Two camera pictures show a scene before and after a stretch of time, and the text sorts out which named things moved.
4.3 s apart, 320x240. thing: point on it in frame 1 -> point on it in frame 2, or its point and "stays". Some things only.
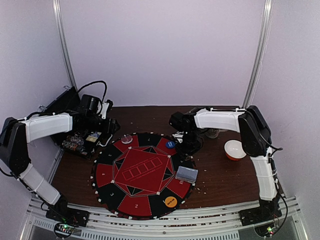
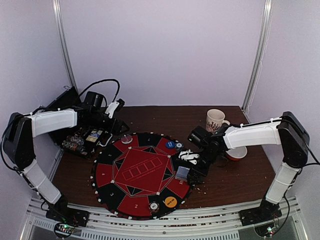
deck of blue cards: (186, 175) stays
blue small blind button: (170, 144) stays
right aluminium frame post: (259, 54) stays
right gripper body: (191, 146) -> (196, 170)
